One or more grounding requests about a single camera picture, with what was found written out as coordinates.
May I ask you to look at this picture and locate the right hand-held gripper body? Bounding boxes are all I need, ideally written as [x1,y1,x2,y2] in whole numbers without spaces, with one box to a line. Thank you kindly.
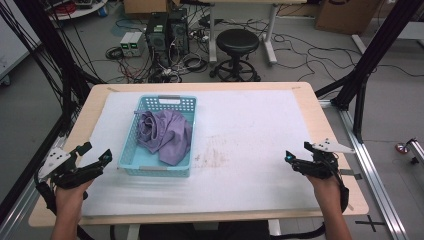
[293,138,356,181]

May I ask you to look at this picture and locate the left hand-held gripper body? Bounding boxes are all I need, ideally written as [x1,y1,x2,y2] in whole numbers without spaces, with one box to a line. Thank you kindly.
[37,146,104,190]

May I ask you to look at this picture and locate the light blue plastic basket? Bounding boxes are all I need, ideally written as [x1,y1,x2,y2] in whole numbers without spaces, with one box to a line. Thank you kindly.
[117,94,198,178]

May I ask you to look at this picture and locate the purple shorts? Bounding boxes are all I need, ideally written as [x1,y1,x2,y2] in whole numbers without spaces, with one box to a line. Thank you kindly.
[135,109,194,167]

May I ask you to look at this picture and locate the person's right hand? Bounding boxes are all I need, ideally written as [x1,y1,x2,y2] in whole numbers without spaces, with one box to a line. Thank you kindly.
[306,175,345,214]

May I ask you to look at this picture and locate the person's left hand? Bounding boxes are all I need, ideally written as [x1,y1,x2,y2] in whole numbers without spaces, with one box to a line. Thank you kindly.
[54,179,96,218]

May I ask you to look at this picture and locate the black tape piece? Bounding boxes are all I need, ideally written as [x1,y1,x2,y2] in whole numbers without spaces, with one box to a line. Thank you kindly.
[339,169,363,181]

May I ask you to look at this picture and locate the white foam mat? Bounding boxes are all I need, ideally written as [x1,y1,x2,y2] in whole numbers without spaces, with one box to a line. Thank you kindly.
[80,89,323,218]

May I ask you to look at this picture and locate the black tape cross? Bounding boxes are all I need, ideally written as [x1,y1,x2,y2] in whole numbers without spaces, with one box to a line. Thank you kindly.
[354,214,386,233]

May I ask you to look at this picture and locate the metal stand foot with caster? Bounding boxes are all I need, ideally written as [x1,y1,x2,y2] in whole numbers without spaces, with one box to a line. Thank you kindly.
[395,137,424,165]

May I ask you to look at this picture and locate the white power supply unit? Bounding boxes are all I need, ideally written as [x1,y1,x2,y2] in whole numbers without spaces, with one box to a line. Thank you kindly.
[119,31,136,58]
[129,31,146,57]

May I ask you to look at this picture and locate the person's dark trousers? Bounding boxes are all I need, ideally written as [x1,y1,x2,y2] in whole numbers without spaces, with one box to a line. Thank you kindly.
[139,219,270,240]

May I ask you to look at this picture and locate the white board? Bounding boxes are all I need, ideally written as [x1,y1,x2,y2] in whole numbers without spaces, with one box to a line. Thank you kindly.
[0,14,43,86]

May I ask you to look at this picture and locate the black round stool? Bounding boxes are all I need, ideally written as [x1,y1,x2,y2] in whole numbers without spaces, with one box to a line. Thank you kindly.
[209,28,262,83]

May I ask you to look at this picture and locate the large cardboard box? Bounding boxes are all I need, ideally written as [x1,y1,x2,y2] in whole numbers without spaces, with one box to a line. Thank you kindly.
[314,0,383,36]

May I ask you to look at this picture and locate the round white table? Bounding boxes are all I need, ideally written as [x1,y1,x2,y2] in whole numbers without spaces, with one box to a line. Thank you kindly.
[46,0,109,21]

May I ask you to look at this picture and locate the black computer tower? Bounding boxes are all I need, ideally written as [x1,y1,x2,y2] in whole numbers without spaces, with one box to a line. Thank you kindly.
[145,11,170,54]
[168,8,190,56]

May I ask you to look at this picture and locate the small cardboard box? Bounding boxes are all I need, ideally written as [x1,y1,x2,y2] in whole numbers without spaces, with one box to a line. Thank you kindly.
[123,0,181,16]

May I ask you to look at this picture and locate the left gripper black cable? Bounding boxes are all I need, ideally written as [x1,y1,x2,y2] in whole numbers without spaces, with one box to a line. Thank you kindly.
[33,169,94,240]

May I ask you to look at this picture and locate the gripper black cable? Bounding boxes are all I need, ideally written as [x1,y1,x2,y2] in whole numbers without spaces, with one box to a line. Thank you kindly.
[33,169,94,240]
[269,166,351,240]

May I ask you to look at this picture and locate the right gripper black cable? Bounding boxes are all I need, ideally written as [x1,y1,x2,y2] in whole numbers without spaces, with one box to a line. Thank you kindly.
[269,166,351,240]

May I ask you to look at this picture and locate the aluminium floor rail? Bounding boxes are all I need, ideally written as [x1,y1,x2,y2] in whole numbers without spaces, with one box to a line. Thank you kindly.
[318,98,409,240]
[0,133,68,240]

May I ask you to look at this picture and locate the black metal frame post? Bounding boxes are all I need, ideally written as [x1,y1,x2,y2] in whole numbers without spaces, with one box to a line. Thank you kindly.
[314,0,424,144]
[13,0,104,134]

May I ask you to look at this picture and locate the tangle of floor cables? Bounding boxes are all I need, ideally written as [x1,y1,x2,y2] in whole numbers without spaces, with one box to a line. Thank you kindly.
[104,43,209,84]

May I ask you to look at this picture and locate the white desk frame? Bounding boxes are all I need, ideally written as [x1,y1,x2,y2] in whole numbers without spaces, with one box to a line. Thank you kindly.
[199,0,308,66]

